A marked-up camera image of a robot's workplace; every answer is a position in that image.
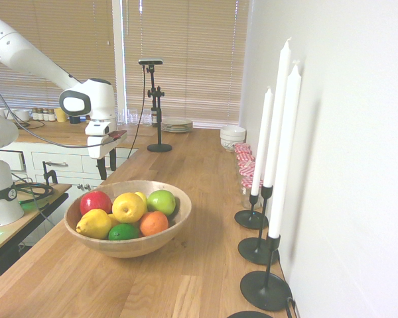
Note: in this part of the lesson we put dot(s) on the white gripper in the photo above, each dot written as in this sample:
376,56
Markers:
97,145

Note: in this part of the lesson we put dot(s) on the large yellow round fruit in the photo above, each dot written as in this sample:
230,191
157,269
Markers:
127,207

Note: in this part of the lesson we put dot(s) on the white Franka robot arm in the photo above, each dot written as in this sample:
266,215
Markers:
26,56

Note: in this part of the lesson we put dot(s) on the yellow pointed pear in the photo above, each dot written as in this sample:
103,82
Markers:
94,225

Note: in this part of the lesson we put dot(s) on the red apple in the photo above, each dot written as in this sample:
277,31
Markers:
93,200

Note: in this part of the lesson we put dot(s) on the white drawer cabinet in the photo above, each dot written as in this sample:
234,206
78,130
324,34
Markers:
59,164

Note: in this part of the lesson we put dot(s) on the yellow lemon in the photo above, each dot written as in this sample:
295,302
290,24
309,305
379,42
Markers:
142,197

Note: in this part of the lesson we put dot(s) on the clear drinking glass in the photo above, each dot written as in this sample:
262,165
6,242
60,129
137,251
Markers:
132,116
146,118
120,117

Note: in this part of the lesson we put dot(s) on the small yellow fruit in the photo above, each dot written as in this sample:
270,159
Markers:
112,219

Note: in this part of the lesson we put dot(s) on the black table clamp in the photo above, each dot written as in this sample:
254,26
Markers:
49,174

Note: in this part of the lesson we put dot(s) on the green apple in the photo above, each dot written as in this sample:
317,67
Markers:
161,202

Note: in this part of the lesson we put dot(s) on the yellow cup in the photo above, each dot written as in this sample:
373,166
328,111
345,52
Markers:
60,115

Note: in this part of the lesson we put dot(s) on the green lime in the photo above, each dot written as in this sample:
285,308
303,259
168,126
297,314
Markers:
122,232

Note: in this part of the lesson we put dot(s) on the small spice jar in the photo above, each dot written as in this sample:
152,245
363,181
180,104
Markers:
46,115
40,114
34,114
51,115

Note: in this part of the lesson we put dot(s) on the orange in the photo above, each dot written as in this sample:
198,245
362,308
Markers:
154,223

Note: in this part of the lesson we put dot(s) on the white plate stack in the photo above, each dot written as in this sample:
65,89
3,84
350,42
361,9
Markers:
176,125

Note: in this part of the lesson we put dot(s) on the wooden fruit bowl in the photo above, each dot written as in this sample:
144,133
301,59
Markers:
136,246

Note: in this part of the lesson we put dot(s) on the white mug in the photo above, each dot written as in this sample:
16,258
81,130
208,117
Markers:
9,113
22,115

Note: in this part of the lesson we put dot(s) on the wooden robot mounting table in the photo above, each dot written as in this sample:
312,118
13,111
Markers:
16,228

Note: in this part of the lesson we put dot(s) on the white bowl with dark pattern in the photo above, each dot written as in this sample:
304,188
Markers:
230,144

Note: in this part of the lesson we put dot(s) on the plain white ceramic bowl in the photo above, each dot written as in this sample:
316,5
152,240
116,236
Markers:
233,130

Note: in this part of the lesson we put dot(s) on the wooden venetian blind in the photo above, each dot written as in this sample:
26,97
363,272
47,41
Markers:
53,39
192,59

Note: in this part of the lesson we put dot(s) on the glass jar red checked lid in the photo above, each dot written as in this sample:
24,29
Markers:
247,190
246,173
245,164
242,147
244,156

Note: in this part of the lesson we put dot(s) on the short black candle holder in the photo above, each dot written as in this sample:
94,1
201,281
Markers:
250,219

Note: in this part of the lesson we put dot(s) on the white taper candle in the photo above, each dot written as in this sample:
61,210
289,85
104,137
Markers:
277,116
285,149
262,142

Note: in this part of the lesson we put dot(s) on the tall black candle holder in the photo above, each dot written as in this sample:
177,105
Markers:
257,253

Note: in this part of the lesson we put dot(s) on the medium black candle holder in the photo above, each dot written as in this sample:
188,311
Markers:
265,293

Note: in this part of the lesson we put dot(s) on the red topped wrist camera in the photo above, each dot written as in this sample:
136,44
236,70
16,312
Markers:
117,134

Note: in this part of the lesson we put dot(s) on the black round base camera stand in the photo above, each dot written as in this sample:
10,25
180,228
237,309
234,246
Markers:
159,147

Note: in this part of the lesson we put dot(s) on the grey stereo camera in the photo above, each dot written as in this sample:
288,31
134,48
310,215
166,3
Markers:
151,62

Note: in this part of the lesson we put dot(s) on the black round base plate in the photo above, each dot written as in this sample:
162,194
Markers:
250,314

